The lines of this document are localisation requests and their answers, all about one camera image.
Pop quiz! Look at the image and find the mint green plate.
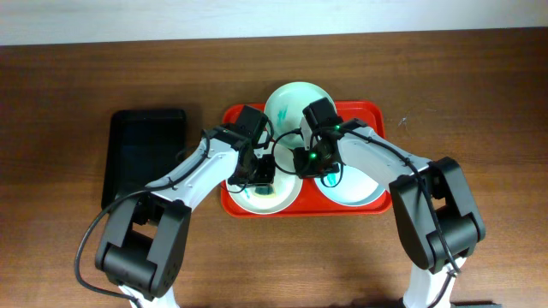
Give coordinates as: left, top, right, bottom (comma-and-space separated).
264, 81, 336, 139

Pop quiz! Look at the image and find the green and yellow sponge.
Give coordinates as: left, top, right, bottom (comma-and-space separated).
253, 184, 276, 198

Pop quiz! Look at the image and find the white plate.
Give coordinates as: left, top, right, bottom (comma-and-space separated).
228, 168, 303, 215

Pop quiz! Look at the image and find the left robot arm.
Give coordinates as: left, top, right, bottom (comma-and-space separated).
95, 105, 274, 307

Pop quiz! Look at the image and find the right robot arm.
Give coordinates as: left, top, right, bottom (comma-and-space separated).
295, 98, 486, 307

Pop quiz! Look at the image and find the red plastic tray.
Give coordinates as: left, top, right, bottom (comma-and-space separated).
220, 100, 392, 218

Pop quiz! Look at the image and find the black plastic tray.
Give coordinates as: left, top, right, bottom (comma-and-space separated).
101, 109, 187, 208

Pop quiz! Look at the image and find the light blue plate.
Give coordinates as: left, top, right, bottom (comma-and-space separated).
314, 165, 385, 207

